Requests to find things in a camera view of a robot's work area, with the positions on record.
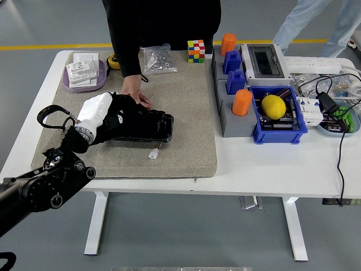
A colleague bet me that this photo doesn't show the person's right hand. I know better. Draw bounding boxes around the person's right hand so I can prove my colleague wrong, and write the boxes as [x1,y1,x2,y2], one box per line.
[121,73,152,110]

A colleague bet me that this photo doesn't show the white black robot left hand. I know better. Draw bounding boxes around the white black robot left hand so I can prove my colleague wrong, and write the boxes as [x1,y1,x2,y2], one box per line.
[76,91,126,133]

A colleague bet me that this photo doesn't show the black rag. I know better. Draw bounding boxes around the black rag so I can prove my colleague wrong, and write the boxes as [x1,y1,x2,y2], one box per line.
[90,93,144,146]

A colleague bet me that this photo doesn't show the glossy black panel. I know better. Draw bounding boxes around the glossy black panel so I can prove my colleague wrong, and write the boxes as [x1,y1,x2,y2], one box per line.
[108,108,175,144]

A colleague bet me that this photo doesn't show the table control panel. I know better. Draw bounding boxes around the table control panel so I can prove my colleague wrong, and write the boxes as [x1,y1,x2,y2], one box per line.
[322,198,361,206]

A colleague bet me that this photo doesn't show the purple tray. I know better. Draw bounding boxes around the purple tray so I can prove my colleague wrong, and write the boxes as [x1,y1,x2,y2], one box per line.
[61,59,108,93]

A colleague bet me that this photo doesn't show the yellow tape measure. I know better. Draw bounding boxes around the yellow tape measure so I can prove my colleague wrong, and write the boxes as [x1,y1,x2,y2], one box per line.
[106,53,122,69]

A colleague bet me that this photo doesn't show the clear bag of screws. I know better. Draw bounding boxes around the clear bag of screws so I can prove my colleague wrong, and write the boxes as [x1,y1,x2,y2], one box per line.
[140,42,178,76]

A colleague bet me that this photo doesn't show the grey-brown mat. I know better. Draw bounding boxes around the grey-brown mat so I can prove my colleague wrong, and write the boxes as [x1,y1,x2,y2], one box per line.
[31,50,218,181]

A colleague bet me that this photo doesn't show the colourful puzzle cube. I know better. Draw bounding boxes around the colourful puzzle cube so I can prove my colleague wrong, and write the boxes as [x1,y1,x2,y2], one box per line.
[187,39,206,64]

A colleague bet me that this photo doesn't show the person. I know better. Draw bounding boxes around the person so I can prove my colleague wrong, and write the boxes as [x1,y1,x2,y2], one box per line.
[272,0,361,59]
[102,0,221,55]

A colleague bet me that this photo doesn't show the grey block holder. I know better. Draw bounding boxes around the grey block holder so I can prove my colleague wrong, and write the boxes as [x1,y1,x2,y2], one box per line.
[215,78,258,138]
[211,44,249,83]

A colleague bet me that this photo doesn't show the blue block with knob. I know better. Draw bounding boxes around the blue block with knob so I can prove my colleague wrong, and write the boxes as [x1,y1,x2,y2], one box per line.
[223,50,243,75]
[226,69,246,94]

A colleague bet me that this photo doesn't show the orange cylinder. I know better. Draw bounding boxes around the orange cylinder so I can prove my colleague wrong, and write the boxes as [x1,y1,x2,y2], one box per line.
[231,89,253,116]
[219,33,237,56]

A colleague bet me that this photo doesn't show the white table leg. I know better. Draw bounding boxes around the white table leg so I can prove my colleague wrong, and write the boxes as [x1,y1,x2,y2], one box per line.
[281,196,309,262]
[83,191,109,256]

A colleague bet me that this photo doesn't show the grey distribution box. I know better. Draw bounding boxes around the grey distribution box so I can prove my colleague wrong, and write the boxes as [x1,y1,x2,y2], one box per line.
[240,43,292,88]

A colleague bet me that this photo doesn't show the yellow lemon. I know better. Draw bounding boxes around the yellow lemon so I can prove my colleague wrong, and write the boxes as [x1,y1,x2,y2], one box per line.
[261,94,287,119]

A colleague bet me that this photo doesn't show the blue plastic bin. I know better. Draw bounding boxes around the blue plastic bin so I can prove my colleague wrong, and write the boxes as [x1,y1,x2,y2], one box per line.
[248,85,309,145]

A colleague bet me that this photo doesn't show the black circuit board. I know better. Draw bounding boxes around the black circuit board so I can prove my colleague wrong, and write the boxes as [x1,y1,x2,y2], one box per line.
[263,112,300,131]

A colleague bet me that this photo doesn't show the clear bags of parts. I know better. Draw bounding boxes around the clear bags of parts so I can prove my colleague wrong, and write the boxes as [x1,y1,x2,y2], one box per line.
[289,72,358,99]

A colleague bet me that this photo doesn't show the white circuit breaker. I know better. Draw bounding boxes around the white circuit breaker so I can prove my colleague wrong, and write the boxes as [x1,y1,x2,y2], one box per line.
[296,96,324,127]

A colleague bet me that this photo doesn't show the white power strip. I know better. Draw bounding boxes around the white power strip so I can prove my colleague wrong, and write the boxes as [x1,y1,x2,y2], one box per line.
[283,56,342,75]

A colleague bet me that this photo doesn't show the black power adapter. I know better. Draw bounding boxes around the black power adapter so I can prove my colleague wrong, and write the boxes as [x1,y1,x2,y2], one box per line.
[315,92,341,114]

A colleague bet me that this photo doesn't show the dark electronic modules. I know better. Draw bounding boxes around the dark electronic modules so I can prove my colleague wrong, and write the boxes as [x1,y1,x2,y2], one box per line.
[321,114,349,133]

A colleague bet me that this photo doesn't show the light blue tray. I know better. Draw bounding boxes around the light blue tray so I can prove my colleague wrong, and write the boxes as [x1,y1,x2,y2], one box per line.
[316,100,361,138]

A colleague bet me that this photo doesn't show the green terminal blocks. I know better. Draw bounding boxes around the green terminal blocks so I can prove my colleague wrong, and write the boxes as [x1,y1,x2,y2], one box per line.
[334,106,355,133]

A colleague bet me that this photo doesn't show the white cart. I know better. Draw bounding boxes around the white cart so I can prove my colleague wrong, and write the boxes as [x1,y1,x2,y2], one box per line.
[348,31,361,51]

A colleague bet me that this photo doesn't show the white wall socket plate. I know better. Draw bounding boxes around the white wall socket plate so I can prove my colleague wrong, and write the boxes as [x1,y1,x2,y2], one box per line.
[72,52,100,78]
[65,60,98,83]
[68,76,99,88]

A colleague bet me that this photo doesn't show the white connector with wires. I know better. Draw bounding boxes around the white connector with wires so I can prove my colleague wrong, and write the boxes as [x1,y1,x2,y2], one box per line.
[148,142,163,160]

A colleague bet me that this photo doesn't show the metal bracket under table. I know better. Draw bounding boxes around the metal bracket under table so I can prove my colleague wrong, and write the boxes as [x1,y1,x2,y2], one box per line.
[239,196,263,210]

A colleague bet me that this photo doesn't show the white cable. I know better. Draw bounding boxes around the white cable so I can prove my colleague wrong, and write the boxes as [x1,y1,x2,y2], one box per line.
[340,60,361,99]

